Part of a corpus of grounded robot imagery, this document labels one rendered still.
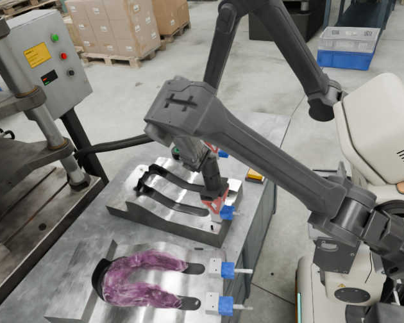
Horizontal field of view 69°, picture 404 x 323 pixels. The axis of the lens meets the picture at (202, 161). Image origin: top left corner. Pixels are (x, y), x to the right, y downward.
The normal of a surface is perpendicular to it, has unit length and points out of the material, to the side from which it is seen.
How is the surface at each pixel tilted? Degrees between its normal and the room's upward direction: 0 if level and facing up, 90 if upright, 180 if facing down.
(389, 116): 42
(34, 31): 90
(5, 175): 0
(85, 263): 0
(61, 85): 90
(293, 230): 0
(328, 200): 60
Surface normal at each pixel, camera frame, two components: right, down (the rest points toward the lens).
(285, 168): 0.36, 0.07
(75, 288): -0.14, -0.75
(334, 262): -0.22, 0.66
